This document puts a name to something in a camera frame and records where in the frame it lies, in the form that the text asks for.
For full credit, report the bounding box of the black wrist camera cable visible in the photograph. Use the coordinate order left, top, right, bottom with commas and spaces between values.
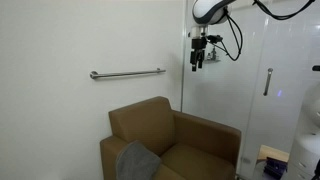
213, 8, 244, 62

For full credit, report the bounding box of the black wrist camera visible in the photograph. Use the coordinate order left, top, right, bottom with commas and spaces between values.
206, 34, 224, 44

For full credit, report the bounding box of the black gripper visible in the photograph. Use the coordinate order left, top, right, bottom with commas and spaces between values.
189, 36, 209, 73

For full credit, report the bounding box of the silver wall towel bar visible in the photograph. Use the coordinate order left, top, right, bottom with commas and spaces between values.
89, 67, 167, 80

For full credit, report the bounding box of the dark blue object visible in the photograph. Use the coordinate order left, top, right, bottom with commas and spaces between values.
263, 156, 288, 179

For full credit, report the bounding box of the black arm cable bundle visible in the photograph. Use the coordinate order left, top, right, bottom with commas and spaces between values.
252, 0, 316, 21

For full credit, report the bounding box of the brown leather armchair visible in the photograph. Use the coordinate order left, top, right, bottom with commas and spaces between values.
99, 95, 242, 180

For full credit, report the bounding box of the wooden stool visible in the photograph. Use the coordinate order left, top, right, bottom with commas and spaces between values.
256, 144, 290, 164

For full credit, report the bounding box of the grey terry towel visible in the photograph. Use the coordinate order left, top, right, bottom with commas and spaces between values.
115, 140, 163, 180

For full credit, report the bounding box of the silver shower door handle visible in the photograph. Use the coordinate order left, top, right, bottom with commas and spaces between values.
262, 67, 274, 97

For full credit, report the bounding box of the dark pump bottle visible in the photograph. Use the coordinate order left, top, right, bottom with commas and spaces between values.
210, 46, 218, 61

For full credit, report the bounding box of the glass shower door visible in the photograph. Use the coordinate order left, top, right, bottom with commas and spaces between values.
181, 0, 320, 180

